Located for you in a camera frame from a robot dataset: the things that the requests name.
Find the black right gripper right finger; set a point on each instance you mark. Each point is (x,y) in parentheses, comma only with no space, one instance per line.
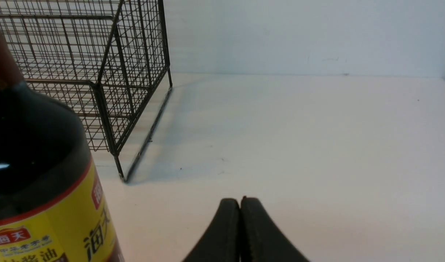
(261,239)

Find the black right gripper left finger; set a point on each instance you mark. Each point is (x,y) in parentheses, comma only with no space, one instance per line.
(220,241)

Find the dark soy sauce bottle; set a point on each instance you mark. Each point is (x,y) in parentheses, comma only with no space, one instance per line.
(52,205)

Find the black wire mesh shelf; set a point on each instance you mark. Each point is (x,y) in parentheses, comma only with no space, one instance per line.
(103,58)

